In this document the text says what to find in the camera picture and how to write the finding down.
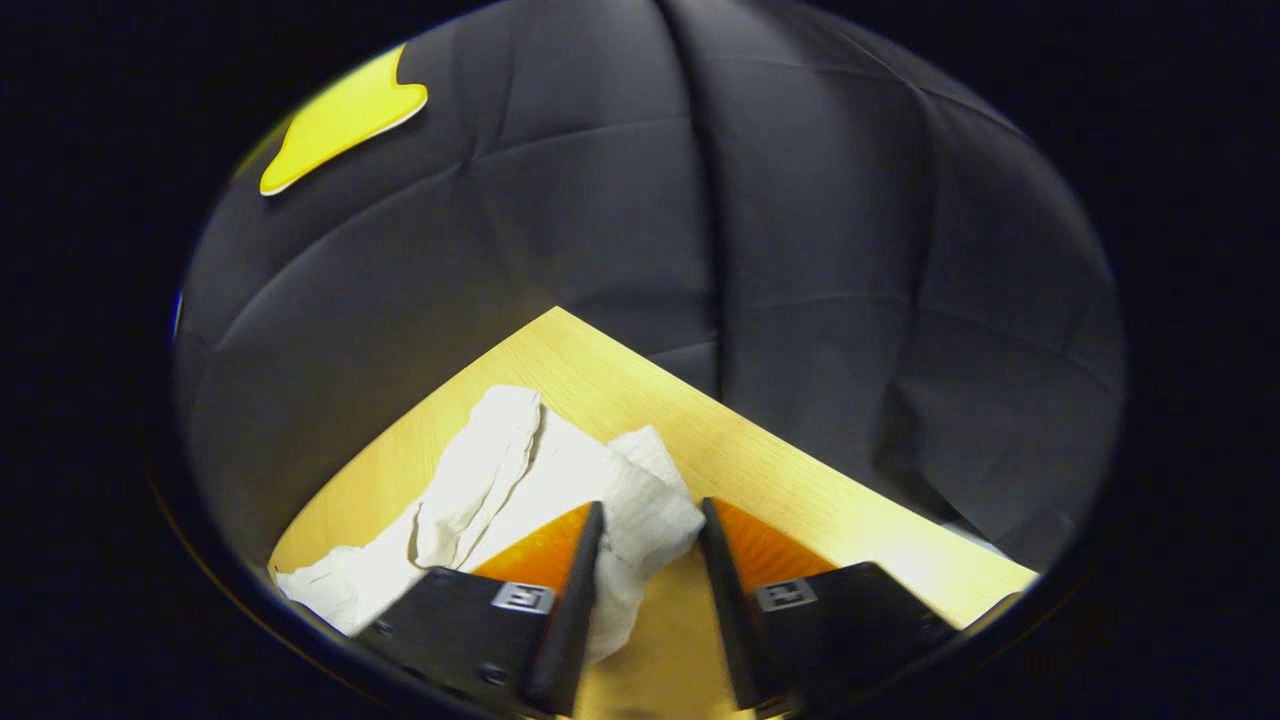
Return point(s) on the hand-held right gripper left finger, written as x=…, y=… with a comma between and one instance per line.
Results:
x=572, y=620

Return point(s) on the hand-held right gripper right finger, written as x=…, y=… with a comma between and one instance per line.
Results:
x=728, y=620

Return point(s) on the white jeans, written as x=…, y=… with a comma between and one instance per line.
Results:
x=520, y=490

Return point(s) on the black backdrop cloth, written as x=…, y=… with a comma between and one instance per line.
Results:
x=750, y=250

